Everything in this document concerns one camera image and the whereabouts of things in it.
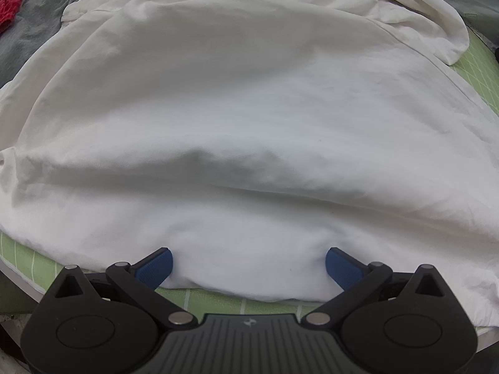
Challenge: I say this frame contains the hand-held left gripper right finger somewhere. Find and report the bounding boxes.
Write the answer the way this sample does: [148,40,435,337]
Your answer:
[302,247,449,330]

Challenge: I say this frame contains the white pants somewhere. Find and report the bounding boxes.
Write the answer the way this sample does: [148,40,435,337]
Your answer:
[0,0,499,328]

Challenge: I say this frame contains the red knit sweater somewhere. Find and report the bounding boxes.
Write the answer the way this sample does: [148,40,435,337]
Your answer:
[0,0,29,34]

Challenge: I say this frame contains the green checked bed sheet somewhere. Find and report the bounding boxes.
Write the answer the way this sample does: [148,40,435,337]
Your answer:
[0,27,499,320]

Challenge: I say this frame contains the grey garment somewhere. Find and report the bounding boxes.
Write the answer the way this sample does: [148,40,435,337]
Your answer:
[0,0,77,86]

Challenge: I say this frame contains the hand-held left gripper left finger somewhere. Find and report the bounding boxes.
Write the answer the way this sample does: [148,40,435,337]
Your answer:
[51,247,197,330]

